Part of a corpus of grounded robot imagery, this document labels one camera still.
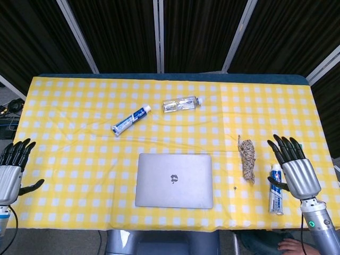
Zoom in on thin black floor cable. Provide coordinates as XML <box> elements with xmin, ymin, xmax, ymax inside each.
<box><xmin>96</xmin><ymin>230</ymin><xmax>103</xmax><ymax>255</ymax></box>

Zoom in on silver laptop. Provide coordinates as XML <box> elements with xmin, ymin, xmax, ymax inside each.
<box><xmin>134</xmin><ymin>152</ymin><xmax>214</xmax><ymax>209</ymax></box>

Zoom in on white partition frame post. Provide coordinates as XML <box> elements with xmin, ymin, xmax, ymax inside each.
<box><xmin>305</xmin><ymin>44</ymin><xmax>340</xmax><ymax>86</ymax></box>
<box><xmin>0</xmin><ymin>74</ymin><xmax>27</xmax><ymax>101</ymax></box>
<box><xmin>221</xmin><ymin>0</ymin><xmax>258</xmax><ymax>73</ymax></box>
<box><xmin>56</xmin><ymin>0</ymin><xmax>100</xmax><ymax>74</ymax></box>
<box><xmin>152</xmin><ymin>0</ymin><xmax>165</xmax><ymax>74</ymax></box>

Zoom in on person's bare hand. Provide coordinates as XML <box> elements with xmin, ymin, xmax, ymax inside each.
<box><xmin>277</xmin><ymin>238</ymin><xmax>314</xmax><ymax>255</ymax></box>

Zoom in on black cable bundle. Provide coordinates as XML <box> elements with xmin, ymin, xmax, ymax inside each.
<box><xmin>0</xmin><ymin>98</ymin><xmax>25</xmax><ymax>117</ymax></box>

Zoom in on beige speckled rope bundle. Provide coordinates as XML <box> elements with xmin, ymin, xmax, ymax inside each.
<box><xmin>237</xmin><ymin>134</ymin><xmax>256</xmax><ymax>185</ymax></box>

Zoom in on person's dark trousers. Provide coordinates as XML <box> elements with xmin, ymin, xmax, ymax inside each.
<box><xmin>239</xmin><ymin>230</ymin><xmax>295</xmax><ymax>255</ymax></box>

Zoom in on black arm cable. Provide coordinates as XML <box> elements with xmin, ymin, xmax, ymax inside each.
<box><xmin>6</xmin><ymin>206</ymin><xmax>19</xmax><ymax>255</ymax></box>
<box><xmin>300</xmin><ymin>203</ymin><xmax>307</xmax><ymax>255</ymax></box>

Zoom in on clear plastic water bottle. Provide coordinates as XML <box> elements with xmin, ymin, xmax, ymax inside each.
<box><xmin>161</xmin><ymin>96</ymin><xmax>204</xmax><ymax>114</ymax></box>

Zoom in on dark equipment box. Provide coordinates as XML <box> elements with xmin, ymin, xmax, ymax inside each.
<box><xmin>0</xmin><ymin>118</ymin><xmax>20</xmax><ymax>139</ymax></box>

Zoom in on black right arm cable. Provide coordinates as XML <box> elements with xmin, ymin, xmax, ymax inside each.
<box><xmin>300</xmin><ymin>203</ymin><xmax>307</xmax><ymax>255</ymax></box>

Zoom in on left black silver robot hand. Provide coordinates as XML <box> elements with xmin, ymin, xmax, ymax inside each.
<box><xmin>0</xmin><ymin>138</ymin><xmax>45</xmax><ymax>206</ymax></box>

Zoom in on blue white toothpaste tube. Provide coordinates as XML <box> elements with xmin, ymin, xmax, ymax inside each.
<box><xmin>268</xmin><ymin>164</ymin><xmax>284</xmax><ymax>215</ymax></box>
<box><xmin>110</xmin><ymin>105</ymin><xmax>152</xmax><ymax>138</ymax></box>

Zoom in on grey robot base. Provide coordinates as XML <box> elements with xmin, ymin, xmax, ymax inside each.
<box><xmin>105</xmin><ymin>229</ymin><xmax>221</xmax><ymax>255</ymax></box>

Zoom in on yellow white checked tablecloth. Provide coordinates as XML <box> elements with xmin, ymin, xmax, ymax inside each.
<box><xmin>2</xmin><ymin>76</ymin><xmax>336</xmax><ymax>231</ymax></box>

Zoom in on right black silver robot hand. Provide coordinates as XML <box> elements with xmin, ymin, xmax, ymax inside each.
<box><xmin>267</xmin><ymin>134</ymin><xmax>322</xmax><ymax>200</ymax></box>

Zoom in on black fabric partition panel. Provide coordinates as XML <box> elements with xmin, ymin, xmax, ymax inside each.
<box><xmin>311</xmin><ymin>68</ymin><xmax>340</xmax><ymax>160</ymax></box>
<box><xmin>163</xmin><ymin>0</ymin><xmax>249</xmax><ymax>74</ymax></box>
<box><xmin>228</xmin><ymin>0</ymin><xmax>340</xmax><ymax>78</ymax></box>
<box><xmin>67</xmin><ymin>0</ymin><xmax>158</xmax><ymax>74</ymax></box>
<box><xmin>0</xmin><ymin>0</ymin><xmax>93</xmax><ymax>94</ymax></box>

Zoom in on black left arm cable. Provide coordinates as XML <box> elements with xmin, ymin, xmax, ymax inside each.
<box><xmin>6</xmin><ymin>206</ymin><xmax>19</xmax><ymax>255</ymax></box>

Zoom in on dark blue table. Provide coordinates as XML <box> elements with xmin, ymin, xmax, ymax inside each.
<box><xmin>34</xmin><ymin>73</ymin><xmax>311</xmax><ymax>86</ymax></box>

